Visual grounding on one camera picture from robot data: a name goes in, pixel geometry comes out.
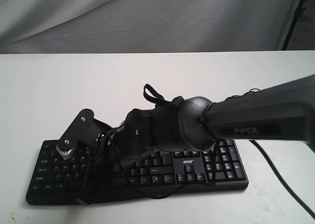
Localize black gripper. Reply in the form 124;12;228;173
56;108;155;160

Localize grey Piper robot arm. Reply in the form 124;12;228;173
56;75;315;162

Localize black acer keyboard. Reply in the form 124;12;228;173
26;140;249;205

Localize grey backdrop cloth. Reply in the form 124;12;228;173
0;0;299;54

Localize black tripod stand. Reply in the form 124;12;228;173
282;0;315;51

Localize black USB cable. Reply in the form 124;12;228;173
225;88;261;101

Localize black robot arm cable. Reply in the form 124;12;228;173
76;84;315;224

